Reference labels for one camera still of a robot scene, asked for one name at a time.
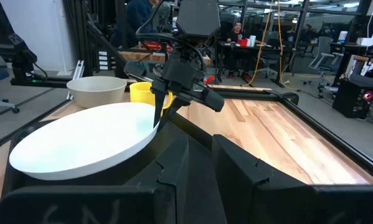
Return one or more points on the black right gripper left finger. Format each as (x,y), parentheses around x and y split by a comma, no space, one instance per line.
(173,186)

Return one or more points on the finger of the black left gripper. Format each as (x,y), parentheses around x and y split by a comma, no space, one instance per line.
(173,110)
(158,105)

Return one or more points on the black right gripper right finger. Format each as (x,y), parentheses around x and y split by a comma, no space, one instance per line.
(245,177)

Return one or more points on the beige bowl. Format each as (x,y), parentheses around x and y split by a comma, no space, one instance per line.
(96,90)

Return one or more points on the white round plate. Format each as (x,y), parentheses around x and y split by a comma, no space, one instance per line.
(80,140)

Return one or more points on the black plastic tray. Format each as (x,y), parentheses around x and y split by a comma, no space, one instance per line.
(201,186)

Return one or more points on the small red lever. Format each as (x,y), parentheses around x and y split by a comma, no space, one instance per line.
(208,80)

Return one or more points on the wooden workbench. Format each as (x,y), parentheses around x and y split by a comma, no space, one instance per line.
(142,57)

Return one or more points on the small red box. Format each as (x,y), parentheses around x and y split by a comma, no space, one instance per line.
(243,42)

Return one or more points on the person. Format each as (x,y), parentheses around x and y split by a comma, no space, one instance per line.
(136,18)
(236,31)

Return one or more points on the black labelled drawer unit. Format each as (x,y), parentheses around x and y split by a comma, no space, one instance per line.
(103,60)

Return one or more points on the white cup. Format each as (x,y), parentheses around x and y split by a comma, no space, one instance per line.
(252,40)

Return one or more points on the black office desk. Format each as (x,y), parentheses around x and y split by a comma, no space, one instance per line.
(261,49)

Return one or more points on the black computer tower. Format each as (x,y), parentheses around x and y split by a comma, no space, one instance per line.
(351,98)

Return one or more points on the grey office chair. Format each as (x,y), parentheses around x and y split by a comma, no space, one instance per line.
(323,54)

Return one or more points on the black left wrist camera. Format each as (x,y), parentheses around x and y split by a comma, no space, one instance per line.
(198,18)

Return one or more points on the black aluminium rig frame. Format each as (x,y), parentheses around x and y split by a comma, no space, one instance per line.
(329,133)

